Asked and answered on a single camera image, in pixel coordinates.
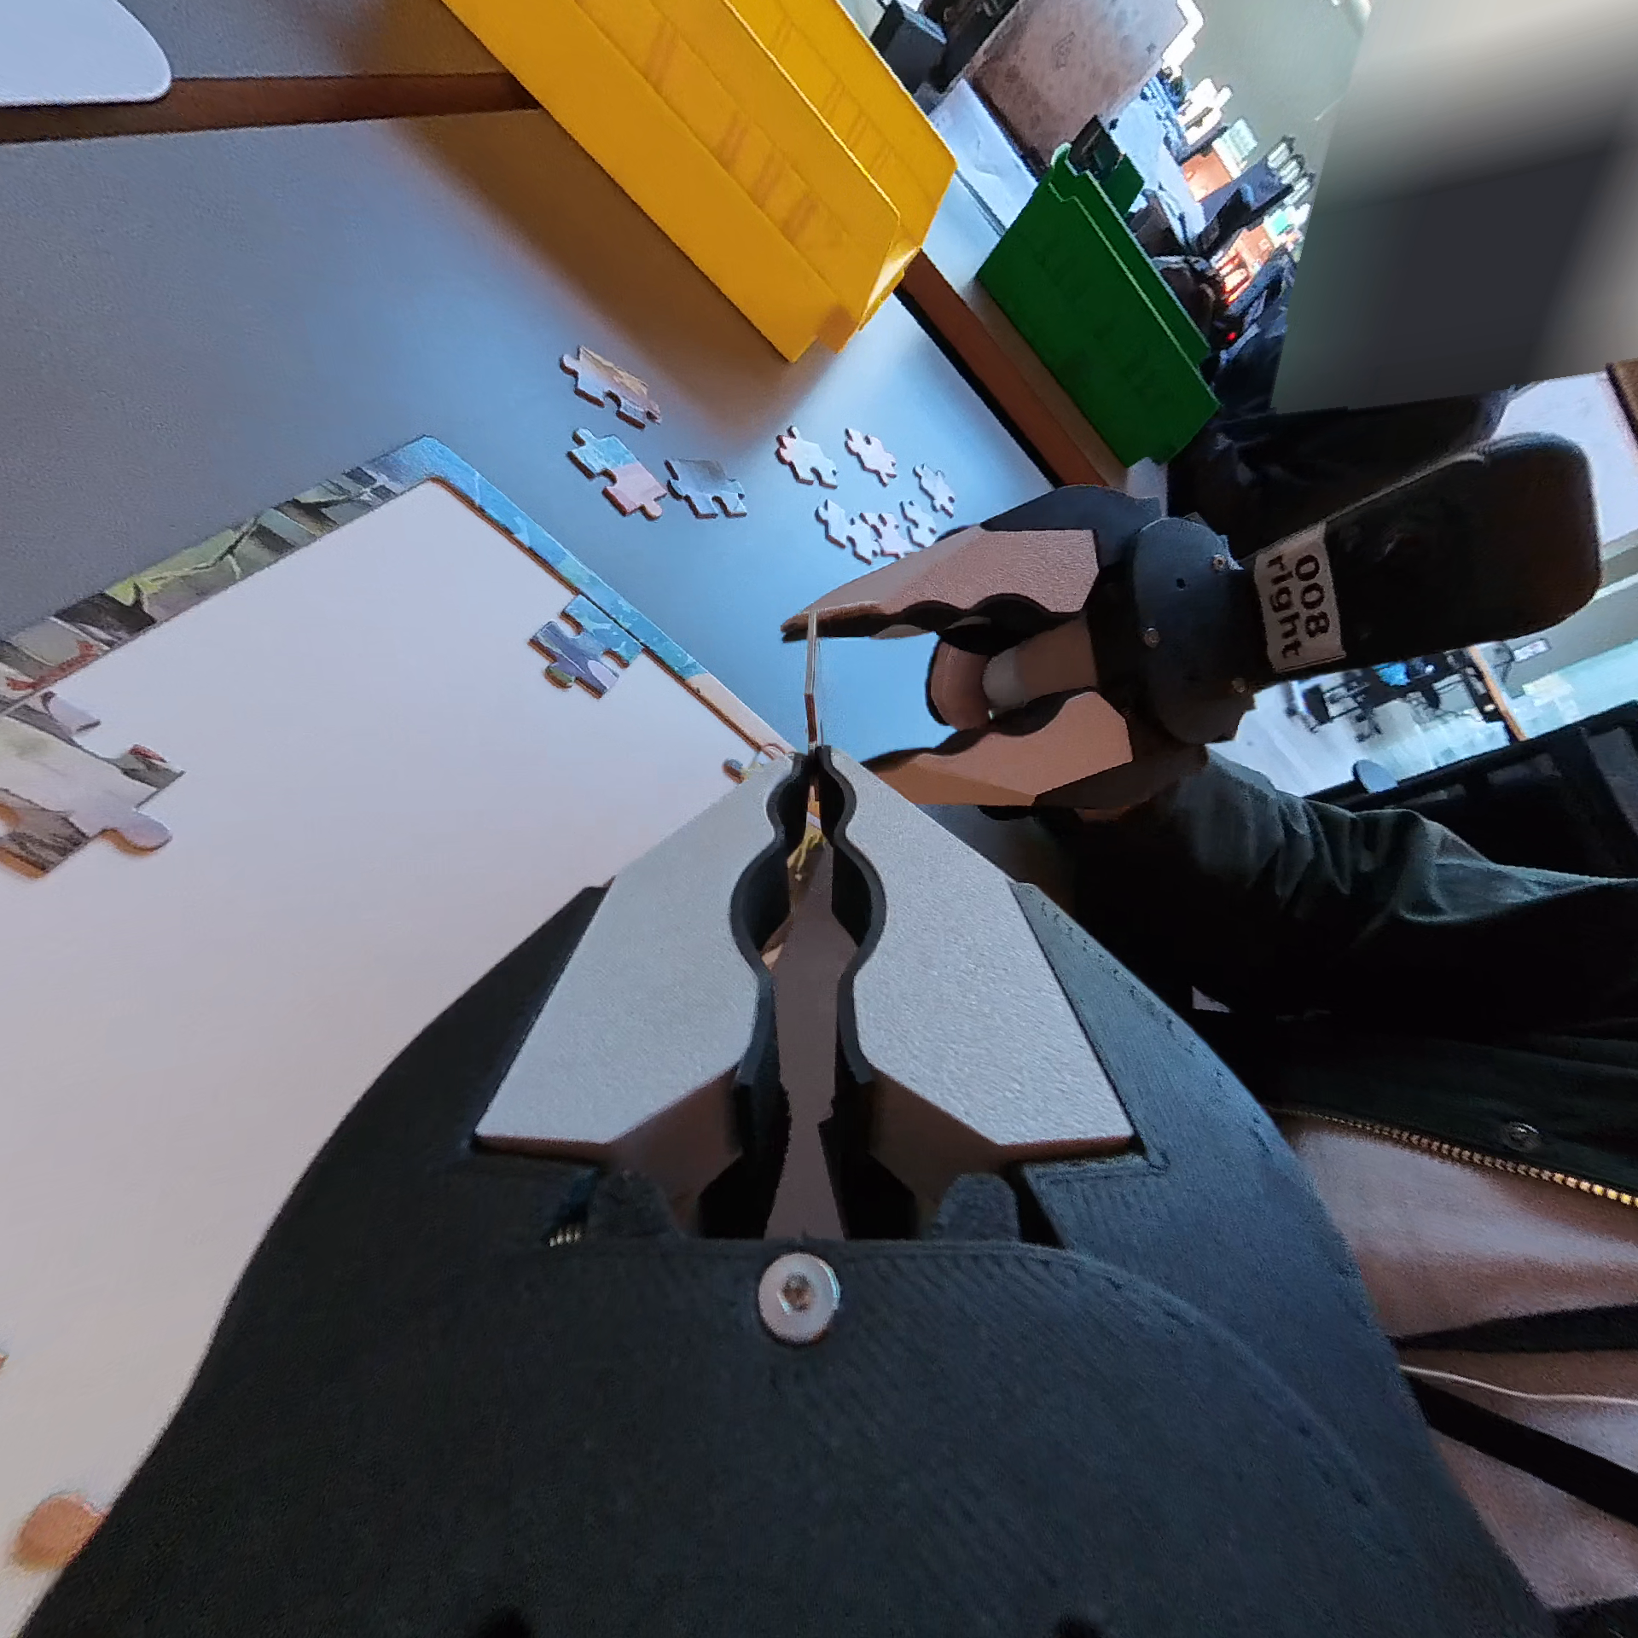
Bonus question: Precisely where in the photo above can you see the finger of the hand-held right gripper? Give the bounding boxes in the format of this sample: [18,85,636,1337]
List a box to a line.
[865,690,1134,810]
[781,524,1106,641]

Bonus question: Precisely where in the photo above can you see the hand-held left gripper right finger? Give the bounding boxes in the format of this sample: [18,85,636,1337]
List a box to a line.
[820,748,1140,1236]

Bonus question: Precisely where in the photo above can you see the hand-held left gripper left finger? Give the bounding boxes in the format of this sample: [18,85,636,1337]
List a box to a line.
[477,752,822,1236]

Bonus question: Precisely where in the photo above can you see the brown green puzzle piece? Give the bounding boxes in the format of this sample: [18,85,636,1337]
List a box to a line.
[785,608,824,770]

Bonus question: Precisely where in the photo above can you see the jigsaw puzzle board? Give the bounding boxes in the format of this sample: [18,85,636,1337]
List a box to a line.
[0,434,802,1600]

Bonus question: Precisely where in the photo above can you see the person's right forearm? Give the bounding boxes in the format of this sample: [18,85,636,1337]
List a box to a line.
[1075,748,1638,1025]

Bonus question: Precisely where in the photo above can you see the person's right hand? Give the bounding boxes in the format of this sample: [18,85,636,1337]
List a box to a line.
[929,629,1071,732]

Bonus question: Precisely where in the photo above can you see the cluster of loose puzzle pieces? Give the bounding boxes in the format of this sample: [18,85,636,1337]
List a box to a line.
[775,424,960,565]

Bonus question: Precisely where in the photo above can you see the green plastic bin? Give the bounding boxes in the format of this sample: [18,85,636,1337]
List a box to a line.
[980,146,1223,467]

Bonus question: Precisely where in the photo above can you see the blue pink puzzle piece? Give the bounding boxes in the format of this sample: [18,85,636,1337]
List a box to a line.
[570,428,670,518]

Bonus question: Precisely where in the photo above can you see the blue purple puzzle piece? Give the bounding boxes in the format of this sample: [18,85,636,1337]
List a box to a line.
[529,594,644,701]

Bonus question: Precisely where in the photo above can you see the black office chair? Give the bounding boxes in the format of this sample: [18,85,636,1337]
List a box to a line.
[1311,715,1638,885]

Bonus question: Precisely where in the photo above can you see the pale blue puzzle piece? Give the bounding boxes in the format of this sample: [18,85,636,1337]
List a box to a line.
[560,344,666,426]

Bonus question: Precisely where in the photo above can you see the person's dark jacket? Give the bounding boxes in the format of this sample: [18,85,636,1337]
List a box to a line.
[1190,869,1638,1206]

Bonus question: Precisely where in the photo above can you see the yellow plastic bin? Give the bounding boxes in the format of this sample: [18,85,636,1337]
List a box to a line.
[441,0,960,362]

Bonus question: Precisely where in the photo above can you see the patterned cardboard box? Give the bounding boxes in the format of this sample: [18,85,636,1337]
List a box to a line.
[966,0,1190,126]

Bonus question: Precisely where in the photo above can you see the person's brown shirt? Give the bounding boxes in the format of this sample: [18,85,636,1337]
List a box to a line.
[1280,1111,1638,1638]

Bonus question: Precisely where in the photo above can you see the black carton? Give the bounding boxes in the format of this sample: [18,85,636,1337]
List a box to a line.
[884,0,956,83]

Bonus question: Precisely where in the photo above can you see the grey white puzzle piece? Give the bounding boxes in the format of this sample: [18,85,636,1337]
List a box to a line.
[0,688,184,881]

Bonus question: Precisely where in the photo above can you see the red tan puzzle piece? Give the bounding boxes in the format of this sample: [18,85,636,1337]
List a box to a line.
[11,1487,108,1573]

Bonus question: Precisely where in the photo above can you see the white display stand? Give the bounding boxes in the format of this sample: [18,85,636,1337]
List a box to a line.
[0,0,172,107]

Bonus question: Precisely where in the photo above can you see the black strap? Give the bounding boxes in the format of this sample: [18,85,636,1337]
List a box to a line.
[1395,1304,1638,1499]

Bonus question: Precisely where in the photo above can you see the white cable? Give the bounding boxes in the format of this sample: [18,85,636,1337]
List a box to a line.
[1401,1358,1638,1409]

